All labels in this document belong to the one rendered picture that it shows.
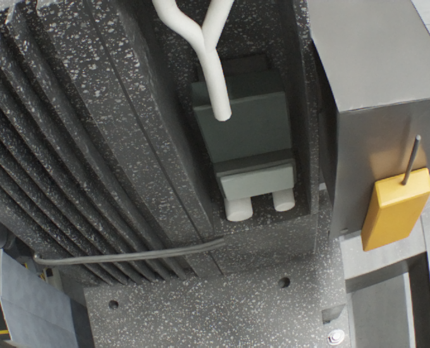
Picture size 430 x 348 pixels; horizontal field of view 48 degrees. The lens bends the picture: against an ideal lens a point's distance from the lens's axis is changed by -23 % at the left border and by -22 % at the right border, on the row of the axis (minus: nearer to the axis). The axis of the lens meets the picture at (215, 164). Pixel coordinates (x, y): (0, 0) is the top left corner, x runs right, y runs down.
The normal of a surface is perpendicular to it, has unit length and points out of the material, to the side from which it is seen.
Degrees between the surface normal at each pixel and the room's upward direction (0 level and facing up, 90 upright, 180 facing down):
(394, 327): 0
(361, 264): 0
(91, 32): 90
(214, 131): 90
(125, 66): 90
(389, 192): 0
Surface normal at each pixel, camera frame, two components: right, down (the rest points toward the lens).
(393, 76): -0.15, -0.43
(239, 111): 0.14, 0.88
